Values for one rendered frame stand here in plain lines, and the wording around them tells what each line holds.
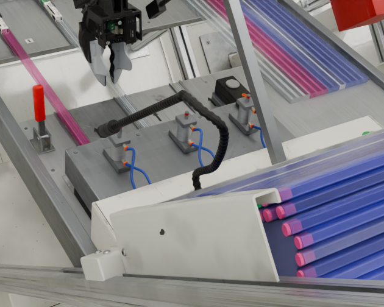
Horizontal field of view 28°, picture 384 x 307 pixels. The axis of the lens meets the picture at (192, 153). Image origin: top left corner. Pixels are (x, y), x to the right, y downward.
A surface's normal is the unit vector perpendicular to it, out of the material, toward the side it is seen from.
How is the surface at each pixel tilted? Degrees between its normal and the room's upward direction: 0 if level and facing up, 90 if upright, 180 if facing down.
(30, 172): 90
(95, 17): 90
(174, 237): 90
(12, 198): 0
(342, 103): 44
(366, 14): 90
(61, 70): 0
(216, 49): 1
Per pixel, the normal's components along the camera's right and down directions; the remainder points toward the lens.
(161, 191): 0.11, -0.76
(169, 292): -0.85, 0.26
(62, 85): 0.43, -0.12
